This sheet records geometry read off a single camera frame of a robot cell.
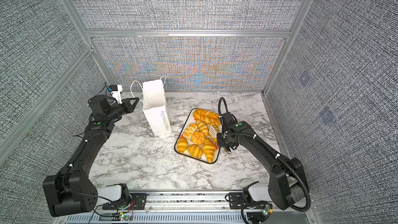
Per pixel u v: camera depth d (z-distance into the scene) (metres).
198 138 0.90
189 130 0.94
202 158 0.86
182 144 0.89
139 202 0.73
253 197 0.62
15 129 0.55
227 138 0.69
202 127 0.97
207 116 1.02
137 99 0.78
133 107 0.74
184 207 0.73
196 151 0.86
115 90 0.69
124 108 0.69
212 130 0.90
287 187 0.42
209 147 0.87
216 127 0.93
